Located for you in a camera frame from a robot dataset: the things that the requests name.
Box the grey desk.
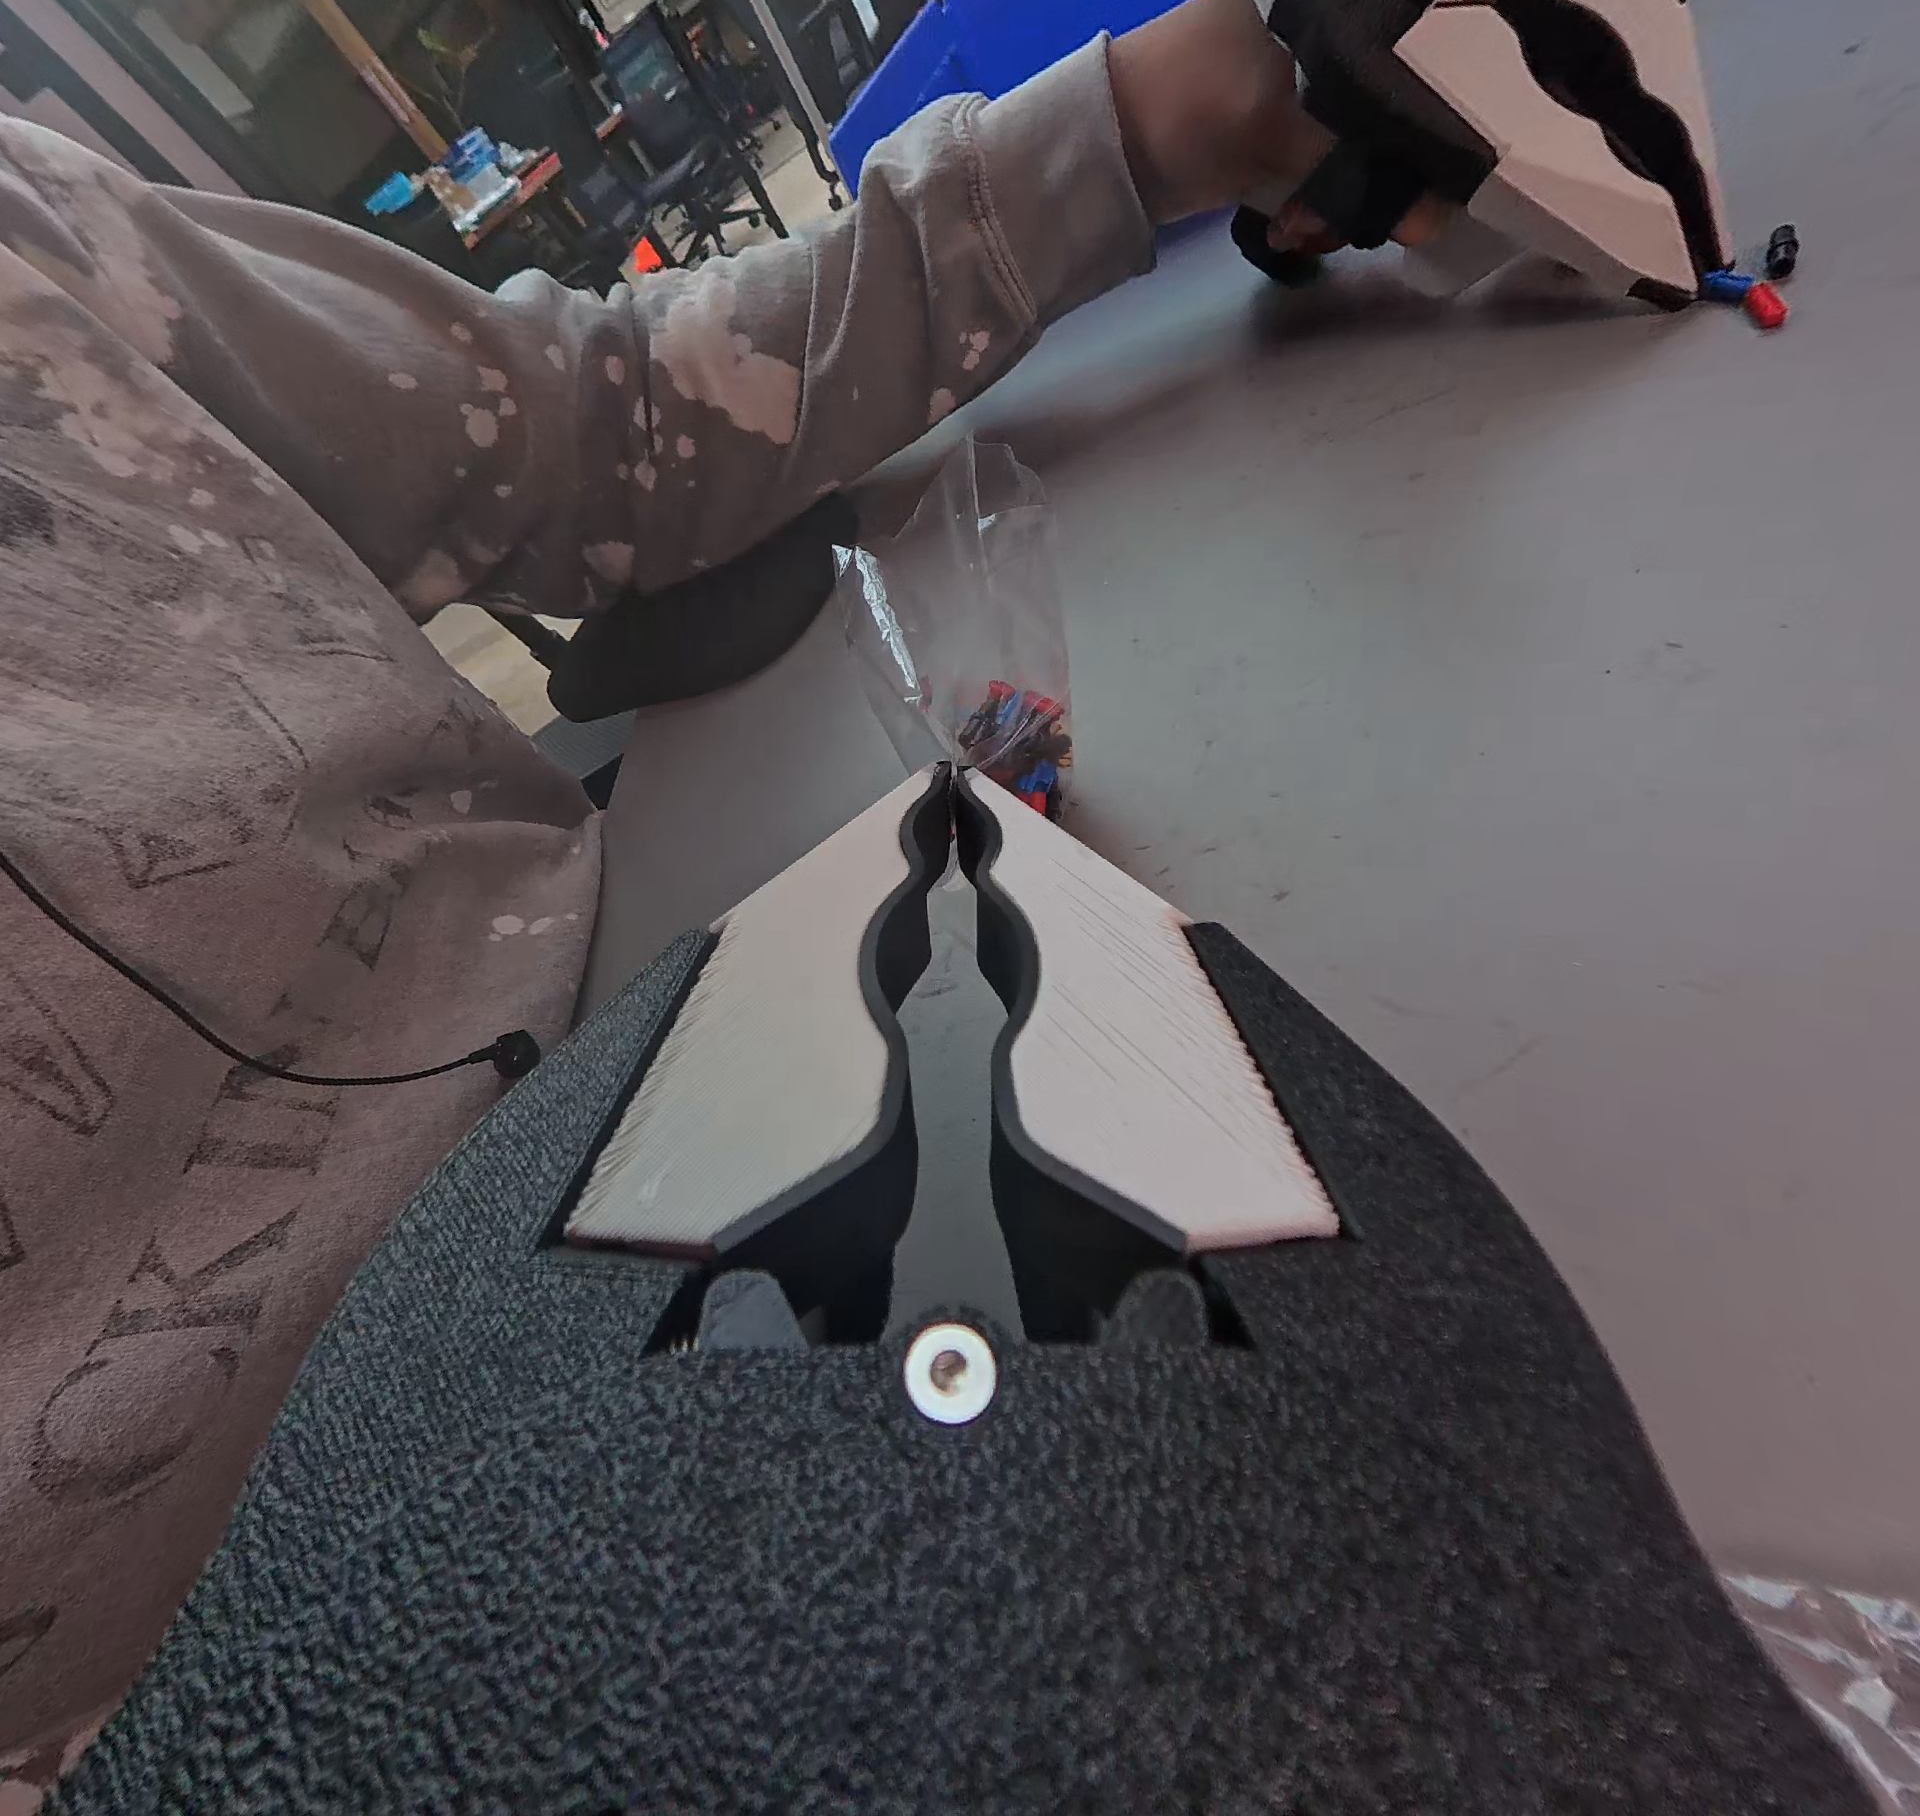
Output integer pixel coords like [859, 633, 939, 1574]
[577, 0, 1920, 1624]

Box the person's left hand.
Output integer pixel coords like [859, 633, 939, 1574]
[1106, 0, 1337, 258]

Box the black office chair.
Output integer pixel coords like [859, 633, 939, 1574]
[591, 8, 787, 265]

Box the black earbud with cable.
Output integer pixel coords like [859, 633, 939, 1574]
[0, 847, 545, 1091]

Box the metal table leg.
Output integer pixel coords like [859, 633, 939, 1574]
[696, 0, 847, 213]

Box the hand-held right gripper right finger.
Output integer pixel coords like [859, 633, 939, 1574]
[956, 769, 1341, 1342]

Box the person's left forearm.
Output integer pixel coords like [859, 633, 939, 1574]
[0, 32, 1163, 616]

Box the person's bleached sweatshirt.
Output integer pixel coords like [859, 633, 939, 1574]
[0, 106, 601, 1789]

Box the blue storage bin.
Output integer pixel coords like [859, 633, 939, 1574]
[830, 0, 1245, 227]

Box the pile of small plastic pins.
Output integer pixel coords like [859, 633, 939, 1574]
[1695, 220, 1802, 335]

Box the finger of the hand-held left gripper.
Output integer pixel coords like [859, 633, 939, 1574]
[1391, 2, 1717, 313]
[1538, 0, 1738, 270]

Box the background workbench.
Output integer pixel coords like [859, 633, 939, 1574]
[362, 119, 633, 289]

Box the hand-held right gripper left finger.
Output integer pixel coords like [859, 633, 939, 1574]
[563, 767, 956, 1342]

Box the small clear plastic bag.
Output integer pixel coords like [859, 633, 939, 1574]
[1717, 1570, 1920, 1816]

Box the cluster of mixed colourful pins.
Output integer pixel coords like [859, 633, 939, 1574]
[953, 684, 1074, 818]

